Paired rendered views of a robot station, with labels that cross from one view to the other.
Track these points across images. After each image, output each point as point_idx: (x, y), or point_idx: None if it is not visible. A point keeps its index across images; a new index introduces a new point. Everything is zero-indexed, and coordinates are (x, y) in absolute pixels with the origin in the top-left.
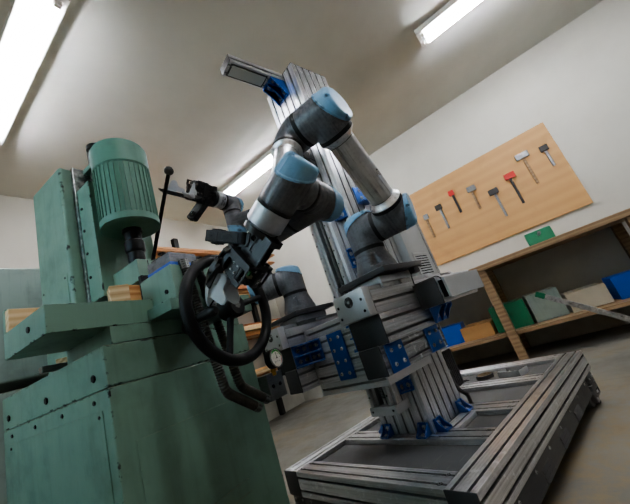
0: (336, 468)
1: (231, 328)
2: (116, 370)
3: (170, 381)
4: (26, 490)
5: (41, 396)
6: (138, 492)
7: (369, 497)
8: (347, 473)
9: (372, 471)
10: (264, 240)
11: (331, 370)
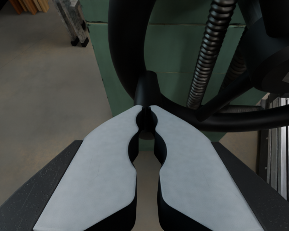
0: None
1: (231, 96)
2: (93, 6)
3: (164, 36)
4: None
5: None
6: (116, 94)
7: (273, 177)
8: (288, 151)
9: None
10: None
11: None
